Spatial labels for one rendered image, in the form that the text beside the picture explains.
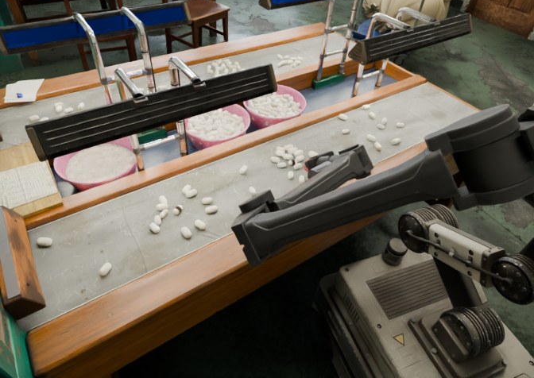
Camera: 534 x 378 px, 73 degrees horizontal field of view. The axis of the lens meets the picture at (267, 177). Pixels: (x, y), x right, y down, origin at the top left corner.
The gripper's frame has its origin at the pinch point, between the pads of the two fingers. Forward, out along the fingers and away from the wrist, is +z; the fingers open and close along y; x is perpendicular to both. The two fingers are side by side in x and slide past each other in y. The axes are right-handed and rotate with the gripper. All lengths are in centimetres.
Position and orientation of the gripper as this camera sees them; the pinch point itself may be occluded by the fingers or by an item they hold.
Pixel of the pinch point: (306, 167)
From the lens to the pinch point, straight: 115.2
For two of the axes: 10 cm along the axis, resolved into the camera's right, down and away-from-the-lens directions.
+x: 3.2, 9.4, 1.5
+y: -8.3, 3.5, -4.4
